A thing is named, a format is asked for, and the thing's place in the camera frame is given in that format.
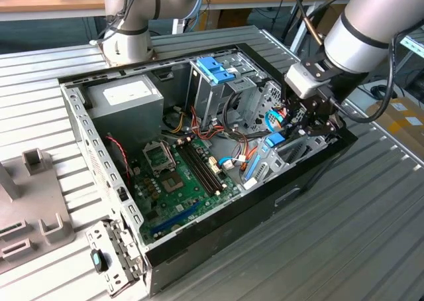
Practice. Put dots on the blue expansion slot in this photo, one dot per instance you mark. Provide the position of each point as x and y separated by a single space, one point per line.
175 218

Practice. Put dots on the grey parts rack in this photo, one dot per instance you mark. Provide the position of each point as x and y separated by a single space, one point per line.
36 195

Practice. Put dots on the black latch blue button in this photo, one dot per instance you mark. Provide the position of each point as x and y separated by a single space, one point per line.
97 261

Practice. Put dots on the black open PC case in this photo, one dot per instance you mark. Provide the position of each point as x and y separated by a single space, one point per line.
238 221

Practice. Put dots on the white paper label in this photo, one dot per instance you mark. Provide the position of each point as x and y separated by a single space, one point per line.
250 183

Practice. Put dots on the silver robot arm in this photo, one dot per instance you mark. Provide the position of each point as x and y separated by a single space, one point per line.
357 42

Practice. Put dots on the cardboard box white labels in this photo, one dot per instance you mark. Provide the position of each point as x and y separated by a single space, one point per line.
397 128

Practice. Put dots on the grey power supply unit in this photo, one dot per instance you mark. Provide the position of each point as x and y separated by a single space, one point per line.
132 122

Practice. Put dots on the small black case clip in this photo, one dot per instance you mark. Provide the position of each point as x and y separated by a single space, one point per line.
123 193

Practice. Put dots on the black tripod pole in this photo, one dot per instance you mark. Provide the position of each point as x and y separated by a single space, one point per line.
289 19

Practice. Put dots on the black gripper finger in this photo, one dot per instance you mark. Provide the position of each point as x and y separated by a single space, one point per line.
326 127
295 115

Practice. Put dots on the green motherboard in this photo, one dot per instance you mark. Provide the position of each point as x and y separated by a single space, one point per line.
165 211

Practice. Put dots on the grey metal disk bay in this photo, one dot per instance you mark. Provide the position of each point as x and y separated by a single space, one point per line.
271 165

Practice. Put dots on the small brown cardboard box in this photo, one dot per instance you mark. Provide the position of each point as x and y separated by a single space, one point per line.
233 17

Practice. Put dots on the large brown cardboard box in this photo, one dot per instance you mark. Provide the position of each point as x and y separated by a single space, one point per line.
331 16

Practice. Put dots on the blue plastic drive latch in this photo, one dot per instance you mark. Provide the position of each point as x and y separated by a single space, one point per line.
210 67

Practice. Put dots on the grey metal drive cage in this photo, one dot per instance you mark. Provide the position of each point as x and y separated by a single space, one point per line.
207 98

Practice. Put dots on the aluminium roller rack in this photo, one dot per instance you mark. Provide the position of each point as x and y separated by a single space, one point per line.
412 44

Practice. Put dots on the black RAM slot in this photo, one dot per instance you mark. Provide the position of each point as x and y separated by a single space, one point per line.
199 170
203 169
207 167
196 171

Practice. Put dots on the metal slot retainer bracket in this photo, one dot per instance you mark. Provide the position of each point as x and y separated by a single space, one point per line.
109 281

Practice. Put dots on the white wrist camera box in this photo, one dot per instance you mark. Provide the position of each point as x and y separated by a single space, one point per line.
301 80

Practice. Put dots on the CPU socket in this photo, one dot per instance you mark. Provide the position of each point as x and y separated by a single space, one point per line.
172 182

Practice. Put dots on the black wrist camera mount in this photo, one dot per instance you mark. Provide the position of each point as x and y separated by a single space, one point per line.
318 67

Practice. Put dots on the black case fan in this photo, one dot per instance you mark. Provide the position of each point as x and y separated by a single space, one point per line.
114 161

